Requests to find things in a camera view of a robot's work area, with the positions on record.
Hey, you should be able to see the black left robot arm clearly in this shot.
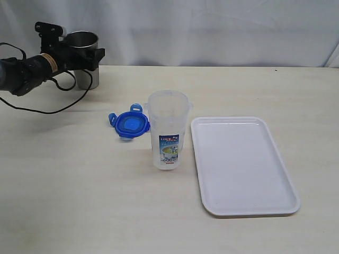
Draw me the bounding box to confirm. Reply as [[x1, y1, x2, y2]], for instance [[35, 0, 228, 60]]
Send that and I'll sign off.
[[1, 41, 105, 96]]

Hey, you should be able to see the white fabric backdrop curtain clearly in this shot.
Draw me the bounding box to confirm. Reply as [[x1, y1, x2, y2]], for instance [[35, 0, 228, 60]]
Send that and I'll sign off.
[[1, 1, 338, 67]]

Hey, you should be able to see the white rectangular plastic tray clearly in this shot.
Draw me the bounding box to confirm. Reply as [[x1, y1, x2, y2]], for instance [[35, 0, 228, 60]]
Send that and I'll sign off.
[[191, 116, 300, 217]]

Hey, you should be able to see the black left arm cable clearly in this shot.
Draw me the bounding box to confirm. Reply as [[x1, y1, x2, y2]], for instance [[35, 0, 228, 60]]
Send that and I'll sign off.
[[0, 42, 93, 115]]

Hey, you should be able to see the clear plastic tall container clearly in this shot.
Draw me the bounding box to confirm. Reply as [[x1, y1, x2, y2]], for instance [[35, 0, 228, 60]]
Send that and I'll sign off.
[[145, 90, 192, 170]]

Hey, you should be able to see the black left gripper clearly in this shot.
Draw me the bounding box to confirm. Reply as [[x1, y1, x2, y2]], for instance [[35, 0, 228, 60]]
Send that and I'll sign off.
[[51, 40, 105, 71]]

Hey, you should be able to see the stainless steel tumbler cup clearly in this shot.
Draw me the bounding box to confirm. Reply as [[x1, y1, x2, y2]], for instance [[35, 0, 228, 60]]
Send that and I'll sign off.
[[65, 31, 99, 90]]

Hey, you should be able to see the blue plastic lid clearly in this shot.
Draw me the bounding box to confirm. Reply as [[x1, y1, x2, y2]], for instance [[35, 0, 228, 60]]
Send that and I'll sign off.
[[108, 103, 150, 141]]

